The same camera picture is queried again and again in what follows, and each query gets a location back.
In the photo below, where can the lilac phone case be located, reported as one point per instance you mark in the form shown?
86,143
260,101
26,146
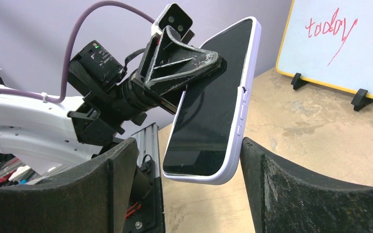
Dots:
229,167

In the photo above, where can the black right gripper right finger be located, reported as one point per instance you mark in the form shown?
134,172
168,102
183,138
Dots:
285,197

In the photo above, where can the aluminium front rail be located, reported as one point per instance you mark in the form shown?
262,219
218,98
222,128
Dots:
145,213

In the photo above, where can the yellow framed whiteboard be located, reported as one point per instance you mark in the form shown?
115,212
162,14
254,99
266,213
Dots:
330,43

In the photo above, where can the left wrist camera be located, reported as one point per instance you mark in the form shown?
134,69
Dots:
173,15

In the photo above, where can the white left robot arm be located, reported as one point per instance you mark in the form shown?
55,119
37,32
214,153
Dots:
70,131

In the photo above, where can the black smartphone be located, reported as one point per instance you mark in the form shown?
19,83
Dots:
200,133

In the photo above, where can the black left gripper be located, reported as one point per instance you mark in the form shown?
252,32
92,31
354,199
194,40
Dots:
166,67

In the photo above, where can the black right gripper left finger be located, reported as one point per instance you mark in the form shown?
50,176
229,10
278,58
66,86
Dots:
89,198

